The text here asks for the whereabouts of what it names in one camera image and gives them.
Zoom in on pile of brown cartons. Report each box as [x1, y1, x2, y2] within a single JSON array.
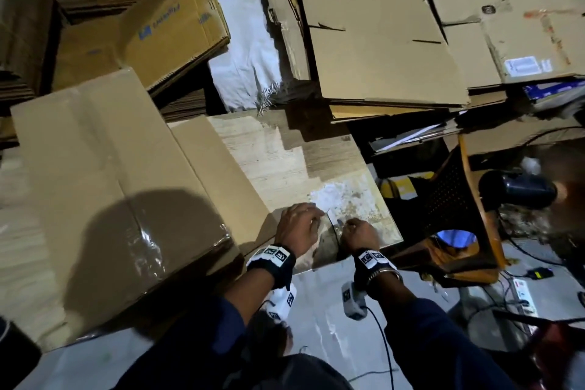
[[258, 0, 585, 123]]

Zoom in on blue white printed bag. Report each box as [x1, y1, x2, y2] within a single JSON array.
[[522, 78, 585, 114]]

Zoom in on person's left forearm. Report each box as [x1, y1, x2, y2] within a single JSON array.
[[114, 266, 277, 390]]

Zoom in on person's right forearm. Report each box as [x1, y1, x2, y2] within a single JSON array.
[[368, 274, 524, 390]]

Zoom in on blue glowing device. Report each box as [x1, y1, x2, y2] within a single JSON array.
[[436, 229, 479, 251]]

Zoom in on person's left hand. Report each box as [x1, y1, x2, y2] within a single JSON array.
[[273, 201, 327, 259]]

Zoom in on person's trouser leg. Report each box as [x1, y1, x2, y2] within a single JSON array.
[[218, 312, 356, 390]]

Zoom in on black right wrist band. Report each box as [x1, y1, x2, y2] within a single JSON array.
[[351, 247, 402, 295]]

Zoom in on white power strip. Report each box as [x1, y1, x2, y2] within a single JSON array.
[[511, 276, 541, 319]]

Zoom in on black power adapter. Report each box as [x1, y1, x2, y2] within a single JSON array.
[[527, 265, 556, 282]]

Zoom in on person's right hand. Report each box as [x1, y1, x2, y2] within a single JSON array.
[[339, 217, 382, 255]]

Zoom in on plywood work board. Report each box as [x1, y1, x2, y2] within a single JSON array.
[[0, 108, 404, 352]]

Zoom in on brown cardboard box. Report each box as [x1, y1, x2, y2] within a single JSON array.
[[9, 67, 276, 352]]

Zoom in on stacks of flat cardboard bundles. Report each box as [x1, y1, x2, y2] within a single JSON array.
[[0, 0, 211, 144]]

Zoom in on yellow carton with blue print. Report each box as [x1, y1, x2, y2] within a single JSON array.
[[116, 0, 232, 96]]

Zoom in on white plastic sack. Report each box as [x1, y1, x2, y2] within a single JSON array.
[[207, 0, 286, 114]]

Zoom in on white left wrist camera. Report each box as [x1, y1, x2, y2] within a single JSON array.
[[262, 283, 299, 326]]

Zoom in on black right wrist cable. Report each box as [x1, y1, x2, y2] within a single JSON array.
[[347, 305, 398, 390]]

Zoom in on clear tape roll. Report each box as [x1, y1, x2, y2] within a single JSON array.
[[311, 210, 345, 255]]

